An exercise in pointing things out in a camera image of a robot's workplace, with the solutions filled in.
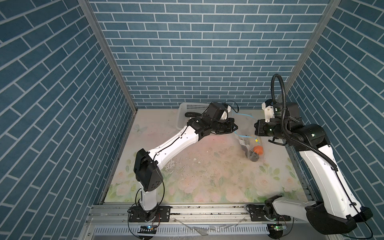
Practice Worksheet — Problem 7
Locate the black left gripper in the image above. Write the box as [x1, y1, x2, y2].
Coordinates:
[209, 116, 239, 134]

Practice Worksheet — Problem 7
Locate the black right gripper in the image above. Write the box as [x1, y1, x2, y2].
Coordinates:
[252, 117, 287, 141]

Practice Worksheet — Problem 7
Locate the clear zip top bag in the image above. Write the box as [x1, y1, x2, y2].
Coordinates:
[232, 113, 265, 162]

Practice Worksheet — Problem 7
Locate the small orange tangerine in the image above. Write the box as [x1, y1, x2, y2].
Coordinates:
[253, 146, 264, 156]

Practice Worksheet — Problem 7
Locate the black avocado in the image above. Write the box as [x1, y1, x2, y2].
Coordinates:
[247, 150, 260, 162]

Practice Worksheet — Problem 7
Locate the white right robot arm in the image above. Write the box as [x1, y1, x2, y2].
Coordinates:
[255, 100, 373, 235]

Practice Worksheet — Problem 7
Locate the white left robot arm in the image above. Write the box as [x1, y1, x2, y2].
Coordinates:
[134, 115, 238, 222]

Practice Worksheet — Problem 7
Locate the white perforated plastic basket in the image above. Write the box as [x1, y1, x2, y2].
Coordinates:
[176, 102, 225, 130]

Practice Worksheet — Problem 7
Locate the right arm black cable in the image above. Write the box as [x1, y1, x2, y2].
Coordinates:
[269, 73, 374, 240]

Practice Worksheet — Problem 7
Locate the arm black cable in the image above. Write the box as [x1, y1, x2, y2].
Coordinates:
[269, 73, 374, 240]
[127, 125, 190, 240]

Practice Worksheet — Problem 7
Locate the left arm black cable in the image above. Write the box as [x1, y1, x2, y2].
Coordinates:
[127, 125, 190, 240]

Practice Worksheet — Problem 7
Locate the aluminium corner post right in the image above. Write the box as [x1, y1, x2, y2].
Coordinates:
[272, 0, 343, 112]

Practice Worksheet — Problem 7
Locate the aluminium corner post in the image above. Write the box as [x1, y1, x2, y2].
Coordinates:
[77, 0, 138, 113]
[272, 0, 343, 112]

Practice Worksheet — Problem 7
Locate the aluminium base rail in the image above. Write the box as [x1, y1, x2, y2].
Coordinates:
[79, 204, 342, 240]

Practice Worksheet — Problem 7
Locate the aluminium corner post left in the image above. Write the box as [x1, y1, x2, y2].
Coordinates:
[77, 0, 138, 113]

